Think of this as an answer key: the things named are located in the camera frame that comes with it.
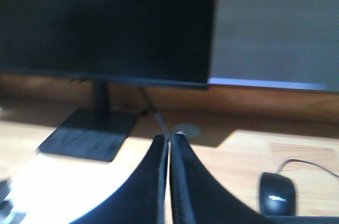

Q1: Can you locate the right gripper black left finger with white pad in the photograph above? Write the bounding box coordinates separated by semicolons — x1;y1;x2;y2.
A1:
72;135;168;223

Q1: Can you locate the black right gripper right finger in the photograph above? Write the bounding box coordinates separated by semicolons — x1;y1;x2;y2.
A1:
169;134;272;223

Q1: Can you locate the black stapler with orange button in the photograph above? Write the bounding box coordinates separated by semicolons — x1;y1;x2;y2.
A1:
1;180;26;224

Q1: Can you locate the wooden desk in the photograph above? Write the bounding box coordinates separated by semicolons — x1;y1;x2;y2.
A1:
1;74;338;223

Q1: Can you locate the black computer mouse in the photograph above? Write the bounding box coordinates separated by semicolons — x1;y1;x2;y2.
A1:
258;172;297;216

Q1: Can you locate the black computer monitor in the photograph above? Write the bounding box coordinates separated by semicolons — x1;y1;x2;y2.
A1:
1;0;216;162

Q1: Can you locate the grey desk cable grommet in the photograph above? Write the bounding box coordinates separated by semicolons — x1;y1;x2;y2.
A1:
173;123;201;139

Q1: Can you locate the black monitor cable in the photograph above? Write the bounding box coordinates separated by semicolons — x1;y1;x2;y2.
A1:
137;85;172;140

